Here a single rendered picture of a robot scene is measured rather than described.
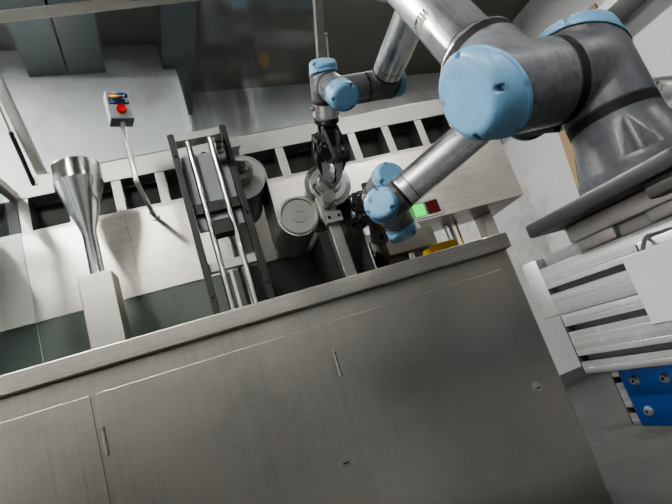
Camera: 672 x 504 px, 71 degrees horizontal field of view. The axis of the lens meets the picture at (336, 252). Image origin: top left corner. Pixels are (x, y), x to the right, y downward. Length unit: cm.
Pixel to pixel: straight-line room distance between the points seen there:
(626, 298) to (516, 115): 27
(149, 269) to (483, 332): 112
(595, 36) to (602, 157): 16
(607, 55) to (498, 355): 74
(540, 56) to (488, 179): 147
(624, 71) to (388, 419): 79
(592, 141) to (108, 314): 123
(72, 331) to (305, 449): 96
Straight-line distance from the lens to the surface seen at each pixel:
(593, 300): 74
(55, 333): 179
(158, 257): 176
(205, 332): 106
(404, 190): 104
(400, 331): 114
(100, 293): 148
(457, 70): 66
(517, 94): 62
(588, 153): 70
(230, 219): 129
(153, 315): 172
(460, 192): 202
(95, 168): 163
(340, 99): 122
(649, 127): 69
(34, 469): 115
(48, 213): 199
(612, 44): 74
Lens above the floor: 72
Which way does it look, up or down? 13 degrees up
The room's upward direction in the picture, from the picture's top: 18 degrees counter-clockwise
